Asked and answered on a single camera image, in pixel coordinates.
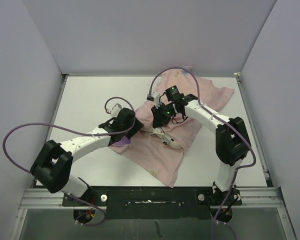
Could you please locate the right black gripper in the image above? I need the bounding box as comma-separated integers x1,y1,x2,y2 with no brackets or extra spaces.
151,102,176,128

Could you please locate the cream pillow with bear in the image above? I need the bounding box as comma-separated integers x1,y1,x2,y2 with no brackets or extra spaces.
141,126,183,150

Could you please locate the pink pillowcase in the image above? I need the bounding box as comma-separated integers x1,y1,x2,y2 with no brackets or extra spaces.
110,69,234,188

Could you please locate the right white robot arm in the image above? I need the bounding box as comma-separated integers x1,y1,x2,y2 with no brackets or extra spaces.
147,85,249,205

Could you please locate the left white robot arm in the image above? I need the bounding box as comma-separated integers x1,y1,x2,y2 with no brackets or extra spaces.
30,107,144,206

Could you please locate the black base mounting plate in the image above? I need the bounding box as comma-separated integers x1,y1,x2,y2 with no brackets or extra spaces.
61,185,242,227

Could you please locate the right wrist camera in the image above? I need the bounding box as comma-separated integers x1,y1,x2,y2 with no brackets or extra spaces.
146,91,161,108

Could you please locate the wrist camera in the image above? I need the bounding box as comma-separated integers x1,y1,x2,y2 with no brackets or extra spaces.
146,91,161,108
106,103,123,117

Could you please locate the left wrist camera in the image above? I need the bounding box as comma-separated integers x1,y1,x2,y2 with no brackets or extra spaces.
106,103,123,117

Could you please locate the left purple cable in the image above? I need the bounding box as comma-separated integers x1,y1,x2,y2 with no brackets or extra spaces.
2,96,135,227

